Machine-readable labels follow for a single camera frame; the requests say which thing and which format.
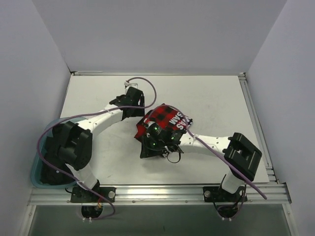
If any red black plaid shirt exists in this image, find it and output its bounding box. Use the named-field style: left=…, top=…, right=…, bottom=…
left=134, top=104, right=193, bottom=141

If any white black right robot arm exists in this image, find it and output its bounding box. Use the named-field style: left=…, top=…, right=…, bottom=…
left=134, top=128, right=267, bottom=201

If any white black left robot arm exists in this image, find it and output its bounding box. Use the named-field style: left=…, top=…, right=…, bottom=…
left=44, top=84, right=144, bottom=202

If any black clothing in bin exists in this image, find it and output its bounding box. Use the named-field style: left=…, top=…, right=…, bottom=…
left=40, top=124, right=74, bottom=186

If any teal plastic bin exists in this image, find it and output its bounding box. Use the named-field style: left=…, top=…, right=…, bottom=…
left=31, top=130, right=76, bottom=189

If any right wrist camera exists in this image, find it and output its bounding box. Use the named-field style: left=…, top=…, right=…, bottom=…
left=146, top=122, right=167, bottom=148

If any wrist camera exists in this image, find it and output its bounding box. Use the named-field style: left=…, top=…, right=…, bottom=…
left=146, top=122, right=167, bottom=148
left=124, top=81, right=138, bottom=89

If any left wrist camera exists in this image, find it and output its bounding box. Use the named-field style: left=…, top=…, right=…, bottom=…
left=124, top=81, right=138, bottom=89

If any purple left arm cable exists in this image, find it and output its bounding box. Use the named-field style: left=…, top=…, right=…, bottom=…
left=36, top=77, right=158, bottom=220

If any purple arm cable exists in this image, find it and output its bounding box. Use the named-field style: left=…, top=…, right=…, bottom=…
left=36, top=77, right=158, bottom=220
left=144, top=105, right=268, bottom=221

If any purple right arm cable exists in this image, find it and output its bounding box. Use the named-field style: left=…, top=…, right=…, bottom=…
left=144, top=105, right=268, bottom=221

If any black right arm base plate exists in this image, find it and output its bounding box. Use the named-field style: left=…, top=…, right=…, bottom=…
left=203, top=186, right=245, bottom=203

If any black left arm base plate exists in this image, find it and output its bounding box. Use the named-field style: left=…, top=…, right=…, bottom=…
left=70, top=186, right=116, bottom=203

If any aluminium front rail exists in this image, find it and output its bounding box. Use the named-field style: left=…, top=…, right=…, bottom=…
left=28, top=182, right=291, bottom=207

